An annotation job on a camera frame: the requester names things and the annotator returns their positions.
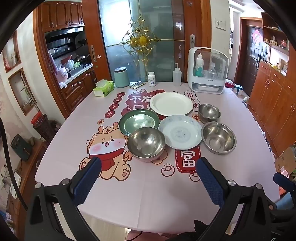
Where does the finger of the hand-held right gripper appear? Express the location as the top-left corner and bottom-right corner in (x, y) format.
(273, 173), (296, 193)

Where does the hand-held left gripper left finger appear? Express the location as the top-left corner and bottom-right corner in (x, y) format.
(24, 157), (102, 241)

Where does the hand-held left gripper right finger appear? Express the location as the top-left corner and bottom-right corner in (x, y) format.
(195, 157), (278, 241)

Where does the large steel bowl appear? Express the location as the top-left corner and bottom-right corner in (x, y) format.
(201, 121), (237, 154)
(127, 127), (166, 162)

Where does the blue patterned plate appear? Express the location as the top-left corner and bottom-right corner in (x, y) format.
(158, 115), (202, 150)

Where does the large steel bowl front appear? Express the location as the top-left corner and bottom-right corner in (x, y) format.
(127, 127), (166, 162)

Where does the small steel bowl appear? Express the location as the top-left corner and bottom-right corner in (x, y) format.
(198, 103), (221, 124)

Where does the green plate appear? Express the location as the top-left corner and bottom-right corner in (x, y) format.
(119, 109), (160, 137)

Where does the white plate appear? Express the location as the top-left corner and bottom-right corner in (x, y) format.
(149, 92), (194, 116)

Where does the cardboard box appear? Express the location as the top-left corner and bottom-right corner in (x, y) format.
(274, 145), (296, 175)

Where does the person's dark clothing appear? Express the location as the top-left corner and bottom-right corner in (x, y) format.
(159, 220), (232, 241)

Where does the printed pink tablecloth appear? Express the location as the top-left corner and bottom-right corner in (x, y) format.
(35, 81), (281, 234)

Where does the dark woven bin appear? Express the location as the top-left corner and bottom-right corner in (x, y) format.
(33, 115), (58, 142)

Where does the dark green appliance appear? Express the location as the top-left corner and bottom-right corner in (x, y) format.
(10, 134), (33, 161)

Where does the white power strip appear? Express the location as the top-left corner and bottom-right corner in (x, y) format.
(0, 164), (22, 200)

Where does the red basket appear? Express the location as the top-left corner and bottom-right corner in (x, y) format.
(31, 111), (44, 126)

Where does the wooden shoe cabinet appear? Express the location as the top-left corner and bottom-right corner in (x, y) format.
(248, 13), (296, 158)

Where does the wooden lower kitchen cabinet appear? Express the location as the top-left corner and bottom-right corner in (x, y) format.
(61, 68), (96, 109)

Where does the wooden kitchen cabinet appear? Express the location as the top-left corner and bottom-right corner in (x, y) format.
(61, 68), (96, 109)
(38, 0), (85, 32)

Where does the row of shoes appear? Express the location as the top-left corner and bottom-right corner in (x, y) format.
(242, 96), (269, 142)

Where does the green tissue box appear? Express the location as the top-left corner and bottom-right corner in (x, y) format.
(93, 80), (115, 97)

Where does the green canister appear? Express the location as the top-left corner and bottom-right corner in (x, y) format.
(114, 67), (130, 88)

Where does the patterned foil packet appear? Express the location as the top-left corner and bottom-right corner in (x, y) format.
(129, 81), (146, 90)

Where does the pink rice cooker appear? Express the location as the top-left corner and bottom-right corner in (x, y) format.
(57, 67), (69, 80)

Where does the white storage box clear cover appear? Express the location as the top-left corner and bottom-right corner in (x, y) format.
(187, 47), (229, 95)

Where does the clear plastic bottle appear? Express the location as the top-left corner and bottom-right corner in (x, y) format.
(207, 62), (216, 79)

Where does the clear squeeze bottle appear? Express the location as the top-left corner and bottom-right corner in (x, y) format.
(173, 62), (182, 87)

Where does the brown entrance door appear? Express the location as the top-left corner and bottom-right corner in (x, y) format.
(245, 25), (264, 96)

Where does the white bottle green label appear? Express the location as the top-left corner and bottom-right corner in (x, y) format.
(195, 53), (204, 77)

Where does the black wok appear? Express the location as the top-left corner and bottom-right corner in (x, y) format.
(76, 54), (91, 64)

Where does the frosted glass door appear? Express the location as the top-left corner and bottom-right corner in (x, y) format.
(97, 0), (185, 84)

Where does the gold door ornament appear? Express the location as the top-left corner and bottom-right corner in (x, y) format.
(122, 16), (185, 66)

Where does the red door decoration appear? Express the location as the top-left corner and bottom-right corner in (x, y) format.
(252, 29), (263, 44)

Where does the range hood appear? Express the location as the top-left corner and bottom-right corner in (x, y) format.
(45, 27), (85, 38)

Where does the wooden upper kitchen cabinet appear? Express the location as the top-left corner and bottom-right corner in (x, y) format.
(38, 0), (85, 32)

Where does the black cable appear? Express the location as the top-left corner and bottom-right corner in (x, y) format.
(0, 120), (26, 210)

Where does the large recessed wall shelf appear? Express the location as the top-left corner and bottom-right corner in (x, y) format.
(8, 68), (37, 116)

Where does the small recessed wall shelf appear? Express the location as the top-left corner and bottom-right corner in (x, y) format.
(2, 30), (21, 73)

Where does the white light switch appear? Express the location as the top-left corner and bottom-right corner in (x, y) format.
(215, 17), (226, 30)

